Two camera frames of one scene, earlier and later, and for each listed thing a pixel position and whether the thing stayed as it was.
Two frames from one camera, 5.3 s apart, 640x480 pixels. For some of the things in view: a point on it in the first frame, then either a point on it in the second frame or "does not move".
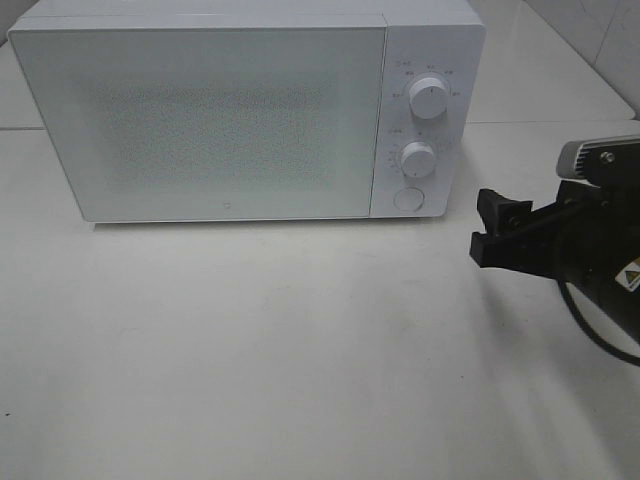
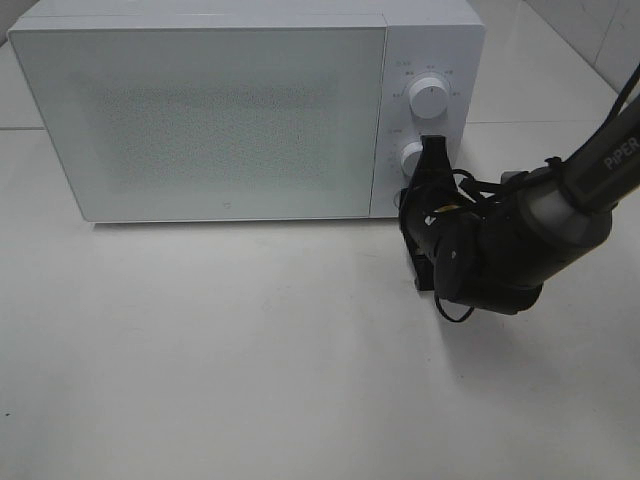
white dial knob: (428, 98) does not move
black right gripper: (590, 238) -> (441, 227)
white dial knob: (417, 159) does not move
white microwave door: (197, 124) does not move
